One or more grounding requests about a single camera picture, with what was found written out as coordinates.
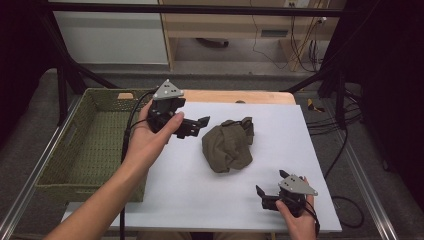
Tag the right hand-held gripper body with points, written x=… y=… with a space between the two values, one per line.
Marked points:
x=293 y=195

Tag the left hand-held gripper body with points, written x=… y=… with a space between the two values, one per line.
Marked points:
x=163 y=106

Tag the olive green cloth garment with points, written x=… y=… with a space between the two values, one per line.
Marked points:
x=226 y=146

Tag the green woven basket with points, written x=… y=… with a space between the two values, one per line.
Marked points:
x=90 y=143

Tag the person's right hand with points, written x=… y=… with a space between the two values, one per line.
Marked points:
x=301 y=226

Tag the person's left hand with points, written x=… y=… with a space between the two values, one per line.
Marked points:
x=146 y=143

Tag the white board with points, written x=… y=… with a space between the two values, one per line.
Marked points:
x=213 y=196

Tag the yellow and black tape piece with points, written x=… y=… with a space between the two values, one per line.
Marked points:
x=313 y=106

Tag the dark object under desk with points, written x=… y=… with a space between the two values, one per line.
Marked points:
x=213 y=42

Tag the white cabinet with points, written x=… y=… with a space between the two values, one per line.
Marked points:
x=113 y=36

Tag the light wooden desk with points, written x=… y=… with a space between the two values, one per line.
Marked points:
x=213 y=26

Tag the black metal stand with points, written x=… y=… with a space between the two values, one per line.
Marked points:
x=336 y=86
x=65 y=76

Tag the black curtain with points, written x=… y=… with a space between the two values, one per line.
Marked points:
x=20 y=66
x=390 y=83

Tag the aluminium rail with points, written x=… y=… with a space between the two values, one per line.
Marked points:
x=30 y=173
x=366 y=186

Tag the black horizontal frame bar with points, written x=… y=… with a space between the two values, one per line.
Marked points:
x=200 y=9

